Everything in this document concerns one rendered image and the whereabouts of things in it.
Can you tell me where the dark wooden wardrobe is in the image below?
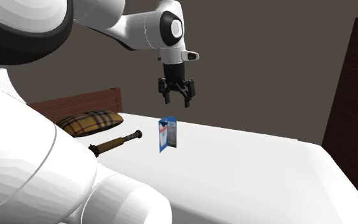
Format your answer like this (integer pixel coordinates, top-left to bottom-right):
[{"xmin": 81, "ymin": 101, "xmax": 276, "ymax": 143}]
[{"xmin": 321, "ymin": 11, "xmax": 358, "ymax": 216}]

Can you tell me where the white bed with brown headboard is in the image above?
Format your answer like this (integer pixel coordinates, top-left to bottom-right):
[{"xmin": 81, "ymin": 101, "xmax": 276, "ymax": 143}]
[{"xmin": 29, "ymin": 87, "xmax": 358, "ymax": 224}]

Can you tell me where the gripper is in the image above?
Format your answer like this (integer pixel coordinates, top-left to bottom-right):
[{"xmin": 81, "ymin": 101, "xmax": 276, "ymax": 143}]
[{"xmin": 158, "ymin": 63, "xmax": 196, "ymax": 109}]

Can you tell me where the brown tool with black ends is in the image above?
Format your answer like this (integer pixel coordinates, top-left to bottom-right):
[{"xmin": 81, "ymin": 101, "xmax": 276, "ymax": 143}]
[{"xmin": 88, "ymin": 130, "xmax": 143, "ymax": 158}]

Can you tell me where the blue and white box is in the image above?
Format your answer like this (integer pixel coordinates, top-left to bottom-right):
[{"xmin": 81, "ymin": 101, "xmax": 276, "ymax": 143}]
[{"xmin": 158, "ymin": 116, "xmax": 178, "ymax": 154}]

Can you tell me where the yellow plaid pillow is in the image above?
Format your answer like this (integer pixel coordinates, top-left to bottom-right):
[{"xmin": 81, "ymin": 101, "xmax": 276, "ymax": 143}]
[{"xmin": 55, "ymin": 109, "xmax": 125, "ymax": 138}]

